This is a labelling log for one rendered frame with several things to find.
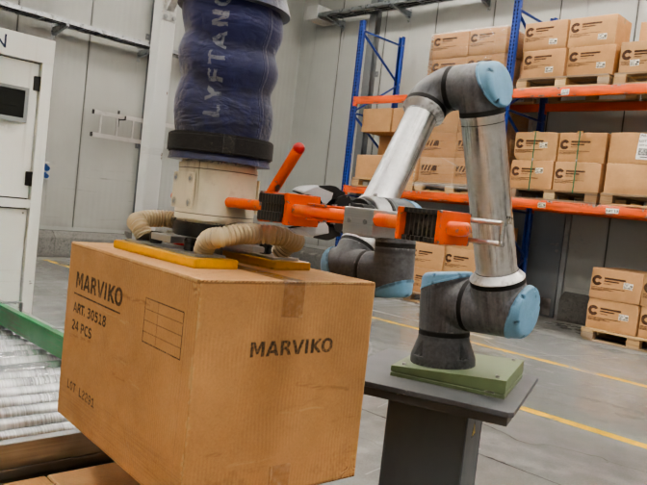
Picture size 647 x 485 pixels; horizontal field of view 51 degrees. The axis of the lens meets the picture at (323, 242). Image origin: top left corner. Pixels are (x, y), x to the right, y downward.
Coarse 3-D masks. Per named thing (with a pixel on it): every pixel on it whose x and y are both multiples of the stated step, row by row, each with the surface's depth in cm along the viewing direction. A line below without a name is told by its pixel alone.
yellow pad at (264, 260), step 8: (224, 248) 155; (232, 248) 153; (232, 256) 150; (240, 256) 148; (248, 256) 146; (256, 256) 146; (264, 256) 144; (272, 256) 144; (248, 264) 145; (256, 264) 143; (264, 264) 141; (272, 264) 139; (280, 264) 140; (288, 264) 141; (296, 264) 143; (304, 264) 144
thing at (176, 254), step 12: (120, 240) 150; (132, 240) 147; (144, 240) 151; (156, 240) 145; (192, 240) 135; (144, 252) 140; (156, 252) 136; (168, 252) 133; (180, 252) 132; (192, 252) 132; (180, 264) 130; (192, 264) 127; (204, 264) 127; (216, 264) 129; (228, 264) 131
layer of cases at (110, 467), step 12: (84, 468) 158; (96, 468) 158; (108, 468) 159; (120, 468) 160; (24, 480) 148; (36, 480) 148; (48, 480) 149; (60, 480) 150; (72, 480) 150; (84, 480) 151; (96, 480) 152; (108, 480) 152; (120, 480) 153; (132, 480) 154
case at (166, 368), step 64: (128, 256) 135; (128, 320) 131; (192, 320) 112; (256, 320) 118; (320, 320) 128; (64, 384) 156; (128, 384) 129; (192, 384) 112; (256, 384) 120; (320, 384) 130; (128, 448) 128; (192, 448) 113; (256, 448) 121; (320, 448) 131
